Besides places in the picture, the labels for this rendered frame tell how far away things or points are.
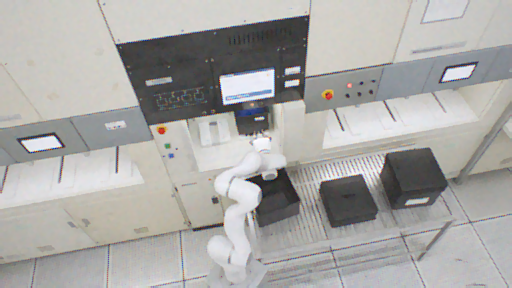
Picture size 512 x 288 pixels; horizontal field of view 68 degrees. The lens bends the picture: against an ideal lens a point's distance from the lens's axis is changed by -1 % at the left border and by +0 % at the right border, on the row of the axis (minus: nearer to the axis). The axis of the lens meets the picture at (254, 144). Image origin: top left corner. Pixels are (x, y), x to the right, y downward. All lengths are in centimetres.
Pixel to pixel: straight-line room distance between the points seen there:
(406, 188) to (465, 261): 124
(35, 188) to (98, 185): 43
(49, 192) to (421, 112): 265
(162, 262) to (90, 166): 100
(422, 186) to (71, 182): 224
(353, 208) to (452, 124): 102
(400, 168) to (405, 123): 51
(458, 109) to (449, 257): 117
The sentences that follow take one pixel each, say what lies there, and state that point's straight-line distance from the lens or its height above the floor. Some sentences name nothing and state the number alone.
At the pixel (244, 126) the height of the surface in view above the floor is 102.
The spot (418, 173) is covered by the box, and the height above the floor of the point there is 101.
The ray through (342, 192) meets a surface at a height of 86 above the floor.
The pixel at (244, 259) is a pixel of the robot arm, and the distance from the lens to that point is 193.
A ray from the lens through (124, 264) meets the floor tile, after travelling 338.
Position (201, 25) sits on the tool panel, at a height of 198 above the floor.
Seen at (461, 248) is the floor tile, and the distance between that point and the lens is 354.
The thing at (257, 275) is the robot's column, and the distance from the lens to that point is 234.
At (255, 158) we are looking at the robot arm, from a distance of 176.
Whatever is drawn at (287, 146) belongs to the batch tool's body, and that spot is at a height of 105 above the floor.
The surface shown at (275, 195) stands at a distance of 254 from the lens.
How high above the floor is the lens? 298
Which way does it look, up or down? 53 degrees down
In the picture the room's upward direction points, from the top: 4 degrees counter-clockwise
